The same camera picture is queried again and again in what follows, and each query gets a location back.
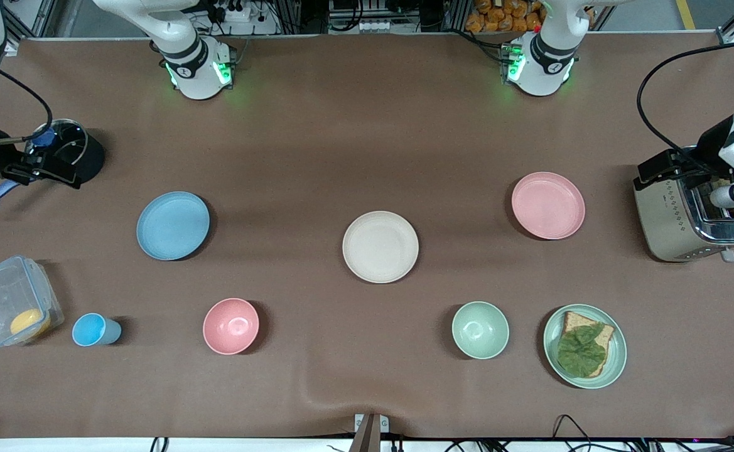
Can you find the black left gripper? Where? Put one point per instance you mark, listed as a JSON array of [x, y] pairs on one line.
[[712, 145]]

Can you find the pink plate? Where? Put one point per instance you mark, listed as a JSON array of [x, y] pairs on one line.
[[548, 205]]

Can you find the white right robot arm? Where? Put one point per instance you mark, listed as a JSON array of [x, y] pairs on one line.
[[191, 59]]

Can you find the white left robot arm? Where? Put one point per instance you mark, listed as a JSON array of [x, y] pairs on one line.
[[545, 59]]

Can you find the silver toaster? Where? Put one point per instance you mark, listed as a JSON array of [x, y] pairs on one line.
[[674, 220]]

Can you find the black pot with glass lid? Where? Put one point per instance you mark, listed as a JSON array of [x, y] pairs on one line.
[[84, 154]]

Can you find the clear plastic container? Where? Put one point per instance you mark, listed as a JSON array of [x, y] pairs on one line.
[[9, 295]]

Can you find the blue plate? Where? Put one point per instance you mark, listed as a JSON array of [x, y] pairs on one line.
[[172, 225]]

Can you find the yellow round food piece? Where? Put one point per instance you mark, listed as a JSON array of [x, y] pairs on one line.
[[29, 322]]

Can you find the blue cup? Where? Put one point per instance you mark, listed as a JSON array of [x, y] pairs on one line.
[[93, 329]]

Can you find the brown bread slice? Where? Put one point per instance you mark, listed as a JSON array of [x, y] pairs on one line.
[[577, 321]]

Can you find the green lettuce leaf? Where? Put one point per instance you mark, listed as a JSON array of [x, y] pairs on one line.
[[582, 353]]

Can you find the green plate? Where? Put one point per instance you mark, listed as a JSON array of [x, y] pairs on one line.
[[555, 351]]

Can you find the green bowl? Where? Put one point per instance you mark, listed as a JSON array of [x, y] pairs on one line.
[[480, 329]]

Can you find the pink bowl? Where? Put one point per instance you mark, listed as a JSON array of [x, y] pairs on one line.
[[231, 326]]

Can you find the white power strip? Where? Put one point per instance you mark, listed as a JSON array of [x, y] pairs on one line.
[[236, 12]]

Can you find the beige plate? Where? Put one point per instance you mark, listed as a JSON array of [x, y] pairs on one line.
[[380, 247]]

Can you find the metal table edge bracket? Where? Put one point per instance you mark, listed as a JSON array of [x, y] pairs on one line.
[[370, 427]]

